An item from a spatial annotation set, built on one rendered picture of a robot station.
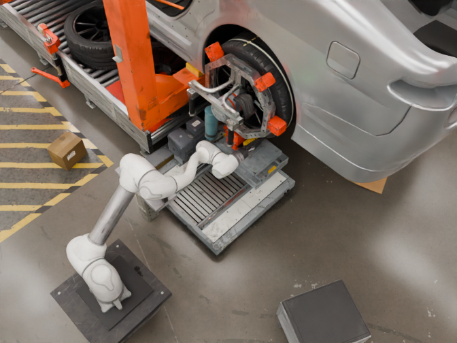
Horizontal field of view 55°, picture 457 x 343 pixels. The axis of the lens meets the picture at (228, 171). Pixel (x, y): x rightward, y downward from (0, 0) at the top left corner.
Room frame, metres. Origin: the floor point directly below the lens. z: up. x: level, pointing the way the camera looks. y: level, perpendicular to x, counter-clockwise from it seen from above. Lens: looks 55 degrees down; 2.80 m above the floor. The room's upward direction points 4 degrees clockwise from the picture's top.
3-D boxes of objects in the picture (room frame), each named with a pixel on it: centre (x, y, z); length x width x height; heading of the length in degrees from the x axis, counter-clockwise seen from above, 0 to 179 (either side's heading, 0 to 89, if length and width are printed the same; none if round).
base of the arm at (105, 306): (0.85, 0.62, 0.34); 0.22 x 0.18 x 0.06; 40
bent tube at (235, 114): (1.79, -0.02, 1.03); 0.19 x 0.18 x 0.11; 138
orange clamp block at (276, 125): (1.74, -0.27, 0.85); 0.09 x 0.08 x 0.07; 48
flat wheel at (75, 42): (3.07, 1.12, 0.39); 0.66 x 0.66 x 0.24
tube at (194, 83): (1.92, 0.12, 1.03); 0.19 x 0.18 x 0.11; 138
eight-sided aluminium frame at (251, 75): (1.94, -0.03, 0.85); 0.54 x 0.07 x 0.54; 48
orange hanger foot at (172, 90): (2.26, 0.37, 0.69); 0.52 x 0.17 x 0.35; 138
